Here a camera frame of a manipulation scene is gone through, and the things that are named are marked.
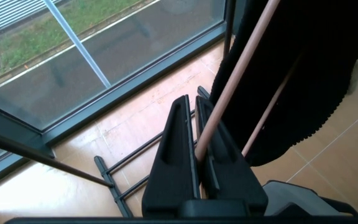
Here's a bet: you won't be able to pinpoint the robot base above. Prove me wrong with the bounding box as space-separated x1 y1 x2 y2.
262 179 358 217

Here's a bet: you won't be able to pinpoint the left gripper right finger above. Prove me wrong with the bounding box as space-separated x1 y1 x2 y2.
195 95 269 217

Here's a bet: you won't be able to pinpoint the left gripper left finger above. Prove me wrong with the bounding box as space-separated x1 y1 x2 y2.
140 95 201 218

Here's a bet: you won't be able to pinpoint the pink clothes hanger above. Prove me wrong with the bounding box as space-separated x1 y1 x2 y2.
194 0 306 162

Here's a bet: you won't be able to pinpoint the window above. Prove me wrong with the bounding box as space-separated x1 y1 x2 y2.
0 0 239 190

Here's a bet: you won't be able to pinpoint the black shorts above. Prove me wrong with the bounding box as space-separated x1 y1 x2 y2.
209 0 358 167

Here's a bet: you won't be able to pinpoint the black clothes rack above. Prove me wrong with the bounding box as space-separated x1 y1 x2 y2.
0 0 237 218

